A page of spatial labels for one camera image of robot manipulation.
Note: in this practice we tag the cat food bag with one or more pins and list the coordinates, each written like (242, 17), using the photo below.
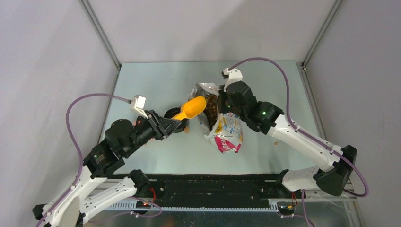
(222, 130)

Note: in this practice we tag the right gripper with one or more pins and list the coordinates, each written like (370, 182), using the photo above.
(221, 96)

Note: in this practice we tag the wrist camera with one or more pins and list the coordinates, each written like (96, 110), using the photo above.
(232, 76)
(137, 104)

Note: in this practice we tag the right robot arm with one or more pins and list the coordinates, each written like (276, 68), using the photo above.
(331, 171)

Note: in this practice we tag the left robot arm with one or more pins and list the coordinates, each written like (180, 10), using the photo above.
(122, 139)

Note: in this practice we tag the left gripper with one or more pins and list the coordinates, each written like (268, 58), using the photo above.
(163, 127)

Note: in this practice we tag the yellow plastic scoop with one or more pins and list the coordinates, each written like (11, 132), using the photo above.
(191, 109)

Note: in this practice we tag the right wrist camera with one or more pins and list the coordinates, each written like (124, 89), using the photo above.
(232, 76)

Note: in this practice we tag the aluminium frame rail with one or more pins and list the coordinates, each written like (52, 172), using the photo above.
(175, 205)

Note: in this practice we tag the wooden bowl stand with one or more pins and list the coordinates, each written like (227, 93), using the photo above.
(186, 129)

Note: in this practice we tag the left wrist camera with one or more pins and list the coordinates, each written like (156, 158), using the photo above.
(137, 104)

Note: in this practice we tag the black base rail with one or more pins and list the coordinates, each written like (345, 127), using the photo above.
(213, 189)

